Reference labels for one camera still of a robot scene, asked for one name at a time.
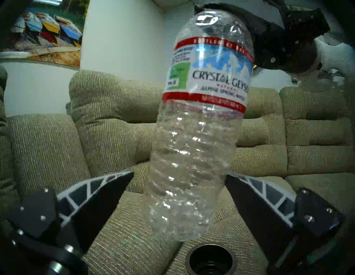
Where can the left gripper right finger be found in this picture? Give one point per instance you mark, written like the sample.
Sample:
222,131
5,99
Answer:
266,210

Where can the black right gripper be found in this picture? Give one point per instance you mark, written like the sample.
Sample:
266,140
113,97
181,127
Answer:
285,44

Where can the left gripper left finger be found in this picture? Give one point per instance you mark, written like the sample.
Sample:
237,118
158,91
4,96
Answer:
94,199

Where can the clear Crystal Geyser water bottle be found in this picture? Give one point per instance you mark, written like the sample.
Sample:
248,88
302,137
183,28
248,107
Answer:
194,152

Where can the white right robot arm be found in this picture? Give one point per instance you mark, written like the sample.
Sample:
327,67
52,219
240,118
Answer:
332,52

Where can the green fabric sofa console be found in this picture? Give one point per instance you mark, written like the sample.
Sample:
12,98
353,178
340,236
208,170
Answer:
133,244

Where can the green fabric sectional sofa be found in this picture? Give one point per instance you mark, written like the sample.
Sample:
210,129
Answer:
111,111

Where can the colourful boats wall picture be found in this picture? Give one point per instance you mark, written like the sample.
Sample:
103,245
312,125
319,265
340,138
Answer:
47,30

